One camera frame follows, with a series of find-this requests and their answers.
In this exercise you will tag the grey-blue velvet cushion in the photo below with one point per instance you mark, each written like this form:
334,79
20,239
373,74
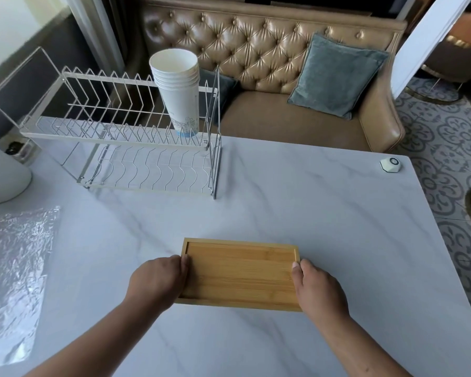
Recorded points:
333,78

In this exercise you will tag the dark grey cushion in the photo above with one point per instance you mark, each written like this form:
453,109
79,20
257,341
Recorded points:
225,90

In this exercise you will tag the printed white paper cup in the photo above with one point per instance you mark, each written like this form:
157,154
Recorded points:
180,109

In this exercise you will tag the person's left forearm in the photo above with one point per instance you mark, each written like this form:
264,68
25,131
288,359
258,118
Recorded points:
98,337

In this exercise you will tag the white hexagonal call button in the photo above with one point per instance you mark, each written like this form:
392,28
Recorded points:
391,164

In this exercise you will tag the white slanted panel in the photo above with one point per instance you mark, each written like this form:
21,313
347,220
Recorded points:
428,43

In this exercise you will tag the person's left thumb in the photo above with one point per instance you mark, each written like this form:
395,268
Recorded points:
185,266

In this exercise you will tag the white round container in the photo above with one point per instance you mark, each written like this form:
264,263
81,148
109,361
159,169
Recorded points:
2,176

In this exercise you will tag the person's right hand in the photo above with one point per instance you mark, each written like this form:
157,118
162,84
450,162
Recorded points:
320,292

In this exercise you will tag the clear plastic film sheet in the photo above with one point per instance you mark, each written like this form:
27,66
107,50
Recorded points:
15,278

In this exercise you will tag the person's right thumb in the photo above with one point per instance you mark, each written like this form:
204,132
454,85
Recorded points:
296,272

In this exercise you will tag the orange chair with gold frame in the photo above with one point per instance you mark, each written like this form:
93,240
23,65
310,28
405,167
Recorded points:
459,47

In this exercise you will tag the small black plug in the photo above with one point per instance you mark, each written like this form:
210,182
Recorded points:
13,148

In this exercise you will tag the rectangular wooden tray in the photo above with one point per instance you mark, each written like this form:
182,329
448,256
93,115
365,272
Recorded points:
241,270

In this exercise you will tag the tan tufted leather sofa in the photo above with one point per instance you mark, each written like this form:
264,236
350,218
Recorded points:
259,54

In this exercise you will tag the person's right forearm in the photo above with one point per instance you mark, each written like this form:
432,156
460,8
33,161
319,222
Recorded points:
357,343

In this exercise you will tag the person's left hand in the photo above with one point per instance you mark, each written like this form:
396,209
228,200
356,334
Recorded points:
155,280

